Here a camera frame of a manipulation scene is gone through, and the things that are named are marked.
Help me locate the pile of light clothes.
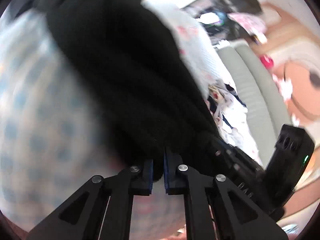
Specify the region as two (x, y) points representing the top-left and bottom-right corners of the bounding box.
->
(207, 79), (263, 165)

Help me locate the blue checkered cartoon blanket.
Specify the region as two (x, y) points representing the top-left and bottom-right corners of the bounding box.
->
(1, 5), (236, 239)

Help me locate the black fleece garment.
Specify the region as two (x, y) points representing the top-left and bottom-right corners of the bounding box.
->
(34, 0), (221, 177)

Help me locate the grey padded headboard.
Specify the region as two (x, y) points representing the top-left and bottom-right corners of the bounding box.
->
(217, 44), (292, 167)

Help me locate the dark cluttered desk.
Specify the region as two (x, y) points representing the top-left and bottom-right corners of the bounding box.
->
(183, 0), (263, 45)

